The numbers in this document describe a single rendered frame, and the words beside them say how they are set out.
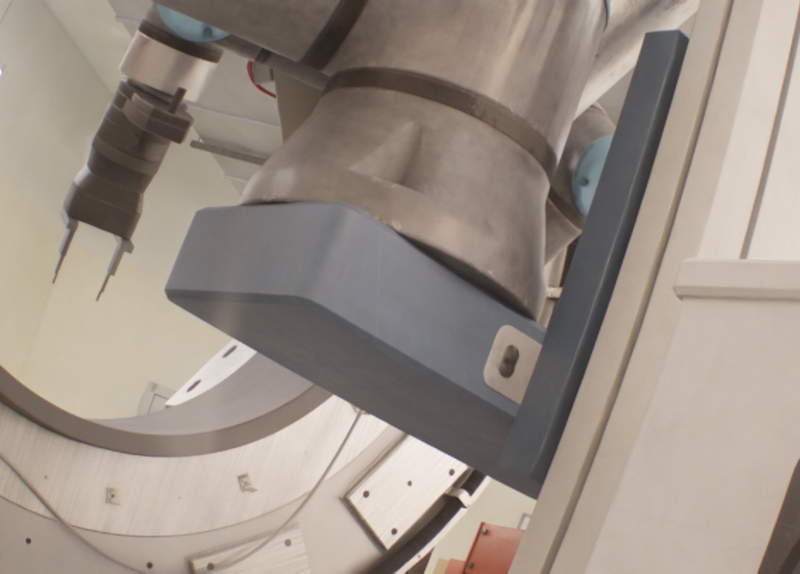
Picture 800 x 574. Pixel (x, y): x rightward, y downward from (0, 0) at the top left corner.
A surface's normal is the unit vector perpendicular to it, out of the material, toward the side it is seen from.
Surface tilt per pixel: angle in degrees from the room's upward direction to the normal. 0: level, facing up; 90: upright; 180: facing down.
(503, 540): 90
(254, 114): 180
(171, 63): 114
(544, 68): 90
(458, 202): 70
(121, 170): 122
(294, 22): 155
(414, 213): 90
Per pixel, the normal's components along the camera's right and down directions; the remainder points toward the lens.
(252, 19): -0.25, 0.83
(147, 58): -0.34, 0.00
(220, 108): -0.35, 0.90
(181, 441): 0.60, 0.00
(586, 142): -0.43, -0.67
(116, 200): 0.39, 0.29
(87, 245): -0.18, -0.33
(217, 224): -0.69, -0.43
